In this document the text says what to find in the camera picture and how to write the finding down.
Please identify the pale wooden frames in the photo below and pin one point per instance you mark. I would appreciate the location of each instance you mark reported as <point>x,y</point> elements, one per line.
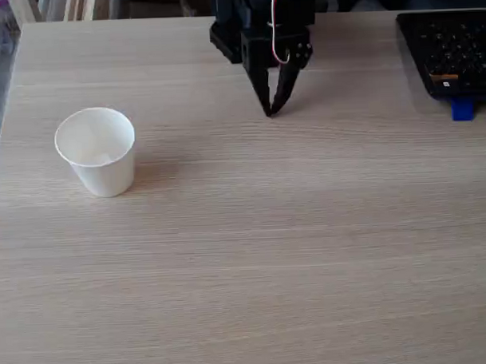
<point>81,8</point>

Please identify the black keyboard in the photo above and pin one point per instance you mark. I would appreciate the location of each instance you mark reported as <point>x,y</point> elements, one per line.
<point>454,51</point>

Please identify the white cube block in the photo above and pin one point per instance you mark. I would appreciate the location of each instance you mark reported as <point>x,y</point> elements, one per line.
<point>101,157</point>

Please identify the small blue plastic part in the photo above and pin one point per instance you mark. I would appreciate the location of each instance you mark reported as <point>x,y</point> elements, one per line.
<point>463,111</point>

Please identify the white paper cup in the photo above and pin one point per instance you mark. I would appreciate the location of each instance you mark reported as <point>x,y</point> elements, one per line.
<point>103,179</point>

